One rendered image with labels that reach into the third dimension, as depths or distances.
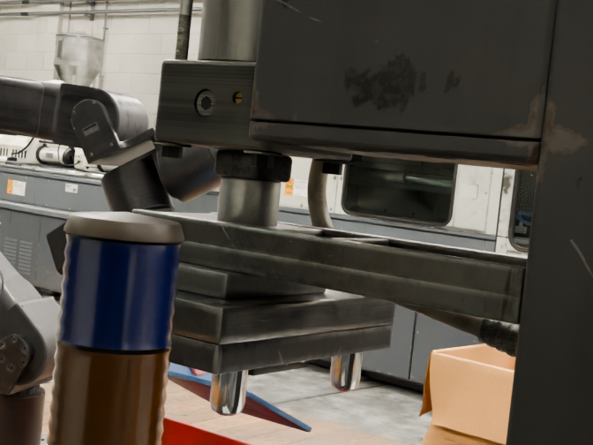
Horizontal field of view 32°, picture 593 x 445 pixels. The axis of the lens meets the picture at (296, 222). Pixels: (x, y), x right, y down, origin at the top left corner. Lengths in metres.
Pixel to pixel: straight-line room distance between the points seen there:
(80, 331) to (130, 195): 0.62
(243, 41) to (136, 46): 10.03
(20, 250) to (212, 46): 7.89
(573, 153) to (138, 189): 0.56
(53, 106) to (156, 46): 9.42
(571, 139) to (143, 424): 0.23
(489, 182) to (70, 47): 4.60
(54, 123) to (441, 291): 0.55
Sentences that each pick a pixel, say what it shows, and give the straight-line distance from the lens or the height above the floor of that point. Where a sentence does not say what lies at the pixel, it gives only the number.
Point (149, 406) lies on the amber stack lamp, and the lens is 0.34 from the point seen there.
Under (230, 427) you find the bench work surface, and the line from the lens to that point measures 1.26.
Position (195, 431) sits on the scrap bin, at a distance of 1.01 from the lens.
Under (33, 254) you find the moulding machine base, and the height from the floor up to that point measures 0.33.
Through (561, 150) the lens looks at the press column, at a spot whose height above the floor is 1.24.
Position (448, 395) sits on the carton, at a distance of 3.05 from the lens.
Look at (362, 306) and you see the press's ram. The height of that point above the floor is 1.13.
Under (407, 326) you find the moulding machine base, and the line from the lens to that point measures 5.89.
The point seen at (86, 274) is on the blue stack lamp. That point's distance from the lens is 0.33.
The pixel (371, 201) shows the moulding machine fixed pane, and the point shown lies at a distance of 6.07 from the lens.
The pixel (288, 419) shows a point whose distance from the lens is 0.81.
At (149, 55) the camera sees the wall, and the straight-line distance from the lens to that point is 10.45.
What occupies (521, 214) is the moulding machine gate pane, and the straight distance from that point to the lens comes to 5.51.
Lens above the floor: 1.22
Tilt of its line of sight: 3 degrees down
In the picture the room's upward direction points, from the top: 6 degrees clockwise
